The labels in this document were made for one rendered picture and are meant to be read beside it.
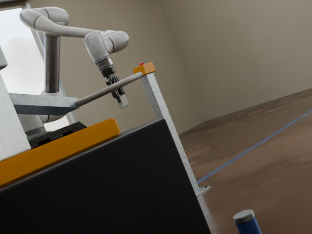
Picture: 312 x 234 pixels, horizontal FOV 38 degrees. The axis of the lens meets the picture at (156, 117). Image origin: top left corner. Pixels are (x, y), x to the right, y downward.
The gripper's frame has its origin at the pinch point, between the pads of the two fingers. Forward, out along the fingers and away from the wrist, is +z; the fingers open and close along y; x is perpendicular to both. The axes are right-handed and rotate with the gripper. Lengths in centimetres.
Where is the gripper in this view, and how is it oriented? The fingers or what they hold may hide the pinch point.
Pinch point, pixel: (122, 101)
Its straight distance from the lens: 254.0
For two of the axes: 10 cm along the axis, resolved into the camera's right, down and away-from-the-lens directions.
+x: 8.6, -3.7, -3.6
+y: -2.9, 2.2, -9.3
